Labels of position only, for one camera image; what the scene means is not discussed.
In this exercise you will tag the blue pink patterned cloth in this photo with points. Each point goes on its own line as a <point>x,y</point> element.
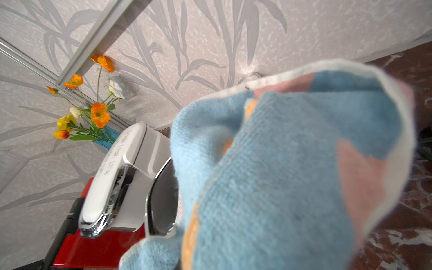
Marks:
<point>288,172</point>

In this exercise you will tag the white coffee machine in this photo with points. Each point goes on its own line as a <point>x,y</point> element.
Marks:
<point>118,197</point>

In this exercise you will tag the black coffee machine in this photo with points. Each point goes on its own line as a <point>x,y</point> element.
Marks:
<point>162,202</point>

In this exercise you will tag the orange yellow artificial flowers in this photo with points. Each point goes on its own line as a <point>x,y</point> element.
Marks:
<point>84,123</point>

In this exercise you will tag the blue glass vase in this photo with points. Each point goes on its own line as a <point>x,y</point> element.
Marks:
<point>107,138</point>

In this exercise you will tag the tin can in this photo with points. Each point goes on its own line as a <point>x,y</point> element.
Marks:
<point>249,77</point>

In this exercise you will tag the red coffee machine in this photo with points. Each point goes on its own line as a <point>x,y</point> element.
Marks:
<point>72,251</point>

